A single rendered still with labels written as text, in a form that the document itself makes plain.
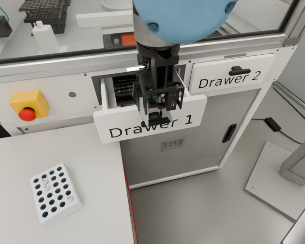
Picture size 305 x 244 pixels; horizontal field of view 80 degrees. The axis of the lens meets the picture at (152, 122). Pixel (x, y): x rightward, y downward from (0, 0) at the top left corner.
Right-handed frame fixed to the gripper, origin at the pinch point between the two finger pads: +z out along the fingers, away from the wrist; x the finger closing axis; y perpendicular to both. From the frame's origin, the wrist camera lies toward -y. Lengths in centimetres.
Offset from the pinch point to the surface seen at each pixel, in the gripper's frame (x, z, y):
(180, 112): 7.4, 1.5, -1.3
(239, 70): 31.1, -0.6, -13.0
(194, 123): 12.6, 7.3, -1.3
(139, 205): -7, 91, -9
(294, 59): 164, 59, -97
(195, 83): 18.2, 4.4, -16.0
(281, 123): 131, 91, -49
